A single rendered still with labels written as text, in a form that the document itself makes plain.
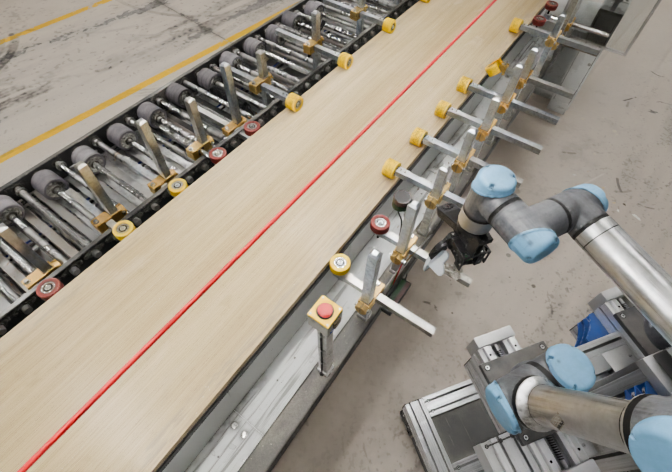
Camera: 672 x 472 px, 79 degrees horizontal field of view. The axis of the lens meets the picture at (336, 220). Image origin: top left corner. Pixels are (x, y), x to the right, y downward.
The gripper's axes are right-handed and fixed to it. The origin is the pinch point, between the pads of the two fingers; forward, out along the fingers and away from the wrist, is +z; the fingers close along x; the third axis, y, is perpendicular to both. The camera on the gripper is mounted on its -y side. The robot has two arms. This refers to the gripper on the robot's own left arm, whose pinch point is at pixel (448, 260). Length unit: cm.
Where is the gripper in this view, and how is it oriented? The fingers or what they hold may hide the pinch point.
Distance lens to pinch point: 111.5
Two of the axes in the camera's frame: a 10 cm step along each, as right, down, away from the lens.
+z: -0.2, 5.9, 8.1
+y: 3.3, 7.7, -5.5
